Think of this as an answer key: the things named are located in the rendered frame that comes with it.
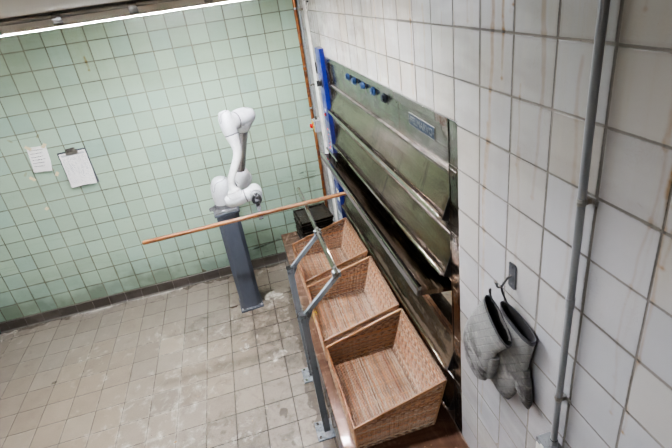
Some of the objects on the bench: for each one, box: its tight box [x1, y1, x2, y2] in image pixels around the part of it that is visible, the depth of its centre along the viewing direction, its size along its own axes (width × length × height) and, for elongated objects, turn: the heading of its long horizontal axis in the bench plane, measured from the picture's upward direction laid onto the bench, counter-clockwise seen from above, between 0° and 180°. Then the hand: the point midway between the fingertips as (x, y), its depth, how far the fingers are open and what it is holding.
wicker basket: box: [306, 256, 399, 361], centre depth 285 cm, size 49×56×28 cm
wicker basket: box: [292, 217, 368, 299], centre depth 339 cm, size 49×56×28 cm
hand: (259, 209), depth 318 cm, fingers open, 13 cm apart
